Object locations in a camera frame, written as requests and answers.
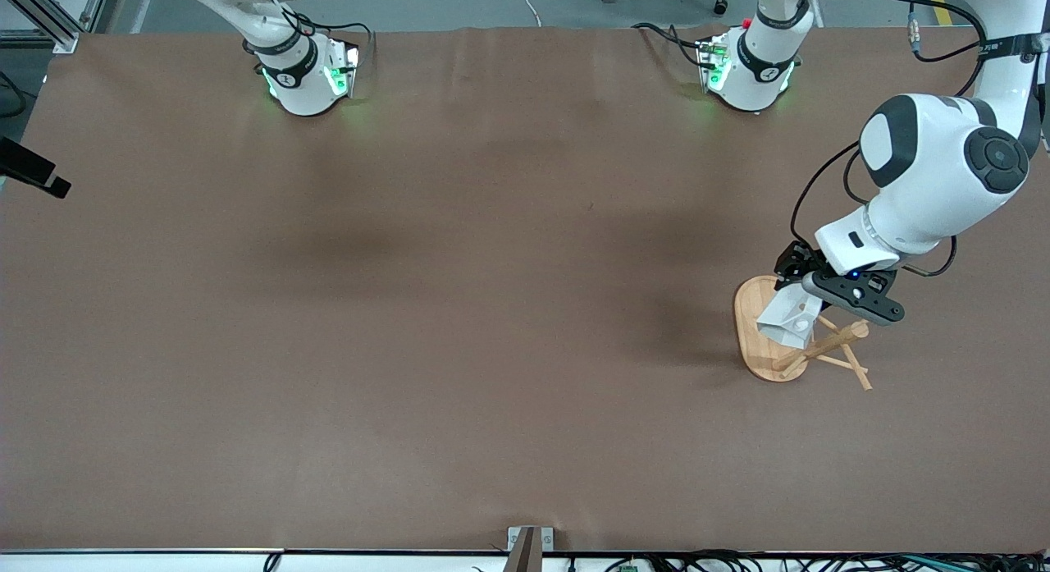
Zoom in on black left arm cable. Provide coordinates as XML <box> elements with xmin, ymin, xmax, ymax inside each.
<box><xmin>790</xmin><ymin>0</ymin><xmax>985</xmax><ymax>279</ymax></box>

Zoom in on brown table cover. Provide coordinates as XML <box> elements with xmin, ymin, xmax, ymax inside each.
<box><xmin>0</xmin><ymin>26</ymin><xmax>1050</xmax><ymax>554</ymax></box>

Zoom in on black base cable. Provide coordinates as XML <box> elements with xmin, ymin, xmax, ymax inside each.
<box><xmin>250</xmin><ymin>0</ymin><xmax>377</xmax><ymax>68</ymax></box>
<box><xmin>632</xmin><ymin>22</ymin><xmax>708</xmax><ymax>68</ymax></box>

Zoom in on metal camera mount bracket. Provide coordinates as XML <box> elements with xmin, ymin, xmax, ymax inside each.
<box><xmin>502</xmin><ymin>526</ymin><xmax>555</xmax><ymax>572</ymax></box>

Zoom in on black left base cable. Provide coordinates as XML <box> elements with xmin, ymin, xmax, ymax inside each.
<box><xmin>632</xmin><ymin>22</ymin><xmax>708</xmax><ymax>68</ymax></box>

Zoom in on wooden cup rack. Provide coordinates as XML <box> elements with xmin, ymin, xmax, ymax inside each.
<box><xmin>733</xmin><ymin>275</ymin><xmax>893</xmax><ymax>391</ymax></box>

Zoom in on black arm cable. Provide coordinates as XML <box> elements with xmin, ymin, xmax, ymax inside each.
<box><xmin>790</xmin><ymin>0</ymin><xmax>985</xmax><ymax>279</ymax></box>
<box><xmin>0</xmin><ymin>70</ymin><xmax>29</xmax><ymax>118</ymax></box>

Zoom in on white faceted cup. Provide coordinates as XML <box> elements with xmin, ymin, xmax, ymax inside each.
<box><xmin>756</xmin><ymin>285</ymin><xmax>824</xmax><ymax>350</ymax></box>

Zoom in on black right base cable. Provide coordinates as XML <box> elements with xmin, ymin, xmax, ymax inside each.
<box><xmin>250</xmin><ymin>0</ymin><xmax>377</xmax><ymax>68</ymax></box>

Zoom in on aluminium frame profile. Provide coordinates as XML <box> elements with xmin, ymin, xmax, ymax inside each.
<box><xmin>0</xmin><ymin>0</ymin><xmax>112</xmax><ymax>54</ymax></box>

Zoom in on black cable bundle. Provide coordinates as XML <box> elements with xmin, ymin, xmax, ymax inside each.
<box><xmin>472</xmin><ymin>549</ymin><xmax>1050</xmax><ymax>572</ymax></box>

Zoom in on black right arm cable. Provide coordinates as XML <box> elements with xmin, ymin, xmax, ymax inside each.
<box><xmin>0</xmin><ymin>70</ymin><xmax>29</xmax><ymax>118</ymax></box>

